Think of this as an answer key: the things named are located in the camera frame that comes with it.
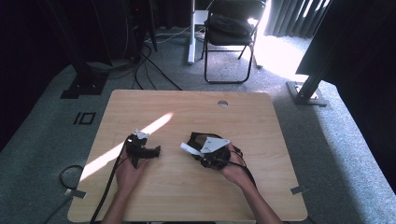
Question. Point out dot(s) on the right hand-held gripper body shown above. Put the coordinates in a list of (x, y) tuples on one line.
[(216, 155)]

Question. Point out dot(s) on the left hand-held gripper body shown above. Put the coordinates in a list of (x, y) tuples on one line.
[(138, 151)]

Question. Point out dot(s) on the black pencil case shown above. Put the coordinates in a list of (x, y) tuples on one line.
[(194, 138)]

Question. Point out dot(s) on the person's right hand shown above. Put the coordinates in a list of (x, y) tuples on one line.
[(238, 171)]

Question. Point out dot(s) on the person's left hand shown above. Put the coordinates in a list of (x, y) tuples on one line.
[(126, 179)]

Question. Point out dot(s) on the grey tape piece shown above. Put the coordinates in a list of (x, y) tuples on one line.
[(299, 189), (75, 193)]

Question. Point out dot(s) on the black stand with metal base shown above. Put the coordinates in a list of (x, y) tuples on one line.
[(309, 90)]

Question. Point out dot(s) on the black folding chair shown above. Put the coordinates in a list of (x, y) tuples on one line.
[(229, 40)]

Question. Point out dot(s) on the white desk leg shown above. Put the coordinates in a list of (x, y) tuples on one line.
[(191, 37)]

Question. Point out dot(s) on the black bag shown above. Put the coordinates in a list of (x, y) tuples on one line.
[(229, 25)]

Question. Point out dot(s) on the grey curtain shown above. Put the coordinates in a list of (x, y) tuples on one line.
[(292, 18)]

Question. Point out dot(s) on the black curtain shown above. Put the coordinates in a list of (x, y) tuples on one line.
[(364, 46)]

